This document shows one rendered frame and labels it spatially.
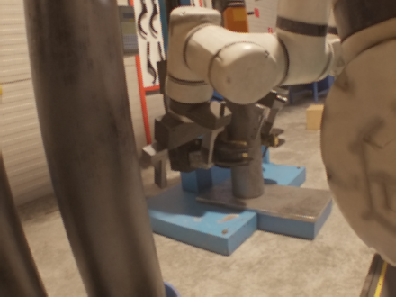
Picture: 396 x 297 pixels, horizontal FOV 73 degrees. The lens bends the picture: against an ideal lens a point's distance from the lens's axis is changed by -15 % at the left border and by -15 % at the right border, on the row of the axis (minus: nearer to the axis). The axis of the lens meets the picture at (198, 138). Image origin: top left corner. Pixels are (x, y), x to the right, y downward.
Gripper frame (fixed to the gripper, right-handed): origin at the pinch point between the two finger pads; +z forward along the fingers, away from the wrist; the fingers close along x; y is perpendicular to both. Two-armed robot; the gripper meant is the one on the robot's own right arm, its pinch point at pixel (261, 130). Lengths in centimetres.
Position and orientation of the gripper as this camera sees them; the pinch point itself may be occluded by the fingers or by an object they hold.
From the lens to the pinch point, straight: 96.5
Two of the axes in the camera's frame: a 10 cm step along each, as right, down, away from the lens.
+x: 5.0, -1.3, 8.5
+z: -2.9, 9.1, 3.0
